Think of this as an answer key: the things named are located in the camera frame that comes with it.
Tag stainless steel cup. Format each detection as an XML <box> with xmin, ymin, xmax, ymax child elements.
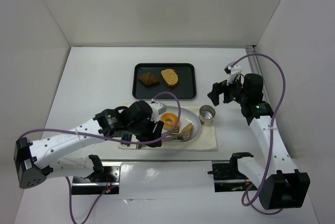
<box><xmin>198</xmin><ymin>105</ymin><xmax>216</xmax><ymax>125</ymax></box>

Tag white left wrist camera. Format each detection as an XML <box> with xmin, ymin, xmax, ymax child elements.
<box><xmin>150</xmin><ymin>99</ymin><xmax>167</xmax><ymax>121</ymax></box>

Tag round bread slice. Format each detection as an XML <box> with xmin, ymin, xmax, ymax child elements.
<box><xmin>161</xmin><ymin>69</ymin><xmax>178</xmax><ymax>87</ymax></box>

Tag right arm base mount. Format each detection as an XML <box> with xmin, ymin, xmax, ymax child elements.
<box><xmin>207</xmin><ymin>162</ymin><xmax>251</xmax><ymax>193</ymax></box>

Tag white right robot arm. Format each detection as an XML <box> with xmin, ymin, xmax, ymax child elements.
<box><xmin>207</xmin><ymin>74</ymin><xmax>310</xmax><ymax>210</ymax></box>

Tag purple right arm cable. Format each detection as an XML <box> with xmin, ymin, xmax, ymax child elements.
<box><xmin>230</xmin><ymin>53</ymin><xmax>285</xmax><ymax>215</ymax></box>

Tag beige cloth placemat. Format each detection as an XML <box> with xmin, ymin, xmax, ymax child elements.
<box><xmin>118</xmin><ymin>105</ymin><xmax>217</xmax><ymax>151</ymax></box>

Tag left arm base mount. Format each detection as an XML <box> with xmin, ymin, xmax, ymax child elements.
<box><xmin>71</xmin><ymin>161</ymin><xmax>121</xmax><ymax>195</ymax></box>

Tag light blue oval plate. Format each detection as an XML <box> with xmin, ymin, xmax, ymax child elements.
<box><xmin>162</xmin><ymin>106</ymin><xmax>201</xmax><ymax>143</ymax></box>

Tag black baking tray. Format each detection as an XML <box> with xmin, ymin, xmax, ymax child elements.
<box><xmin>132</xmin><ymin>63</ymin><xmax>197</xmax><ymax>102</ymax></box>

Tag gold spoon green handle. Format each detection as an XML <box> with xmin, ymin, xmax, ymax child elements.
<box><xmin>121</xmin><ymin>134</ymin><xmax>128</xmax><ymax>141</ymax></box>

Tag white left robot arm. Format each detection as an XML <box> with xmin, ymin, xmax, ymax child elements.
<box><xmin>14</xmin><ymin>100</ymin><xmax>166</xmax><ymax>189</ymax></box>

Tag small bread loaf half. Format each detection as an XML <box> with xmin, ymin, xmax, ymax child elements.
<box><xmin>180</xmin><ymin>123</ymin><xmax>193</xmax><ymax>141</ymax></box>

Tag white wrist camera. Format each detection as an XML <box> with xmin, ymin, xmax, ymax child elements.
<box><xmin>224</xmin><ymin>62</ymin><xmax>242</xmax><ymax>85</ymax></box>
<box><xmin>150</xmin><ymin>99</ymin><xmax>167</xmax><ymax>121</ymax></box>

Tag metal tongs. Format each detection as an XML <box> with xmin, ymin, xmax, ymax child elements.
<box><xmin>147</xmin><ymin>126</ymin><xmax>185</xmax><ymax>148</ymax></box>

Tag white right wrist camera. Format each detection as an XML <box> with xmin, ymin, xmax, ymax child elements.
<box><xmin>224</xmin><ymin>62</ymin><xmax>242</xmax><ymax>85</ymax></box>

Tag orange glazed donut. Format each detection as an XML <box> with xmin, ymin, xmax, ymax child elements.
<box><xmin>160</xmin><ymin>113</ymin><xmax>177</xmax><ymax>131</ymax></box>

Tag brown croissant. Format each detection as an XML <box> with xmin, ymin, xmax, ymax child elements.
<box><xmin>138</xmin><ymin>72</ymin><xmax>160</xmax><ymax>86</ymax></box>

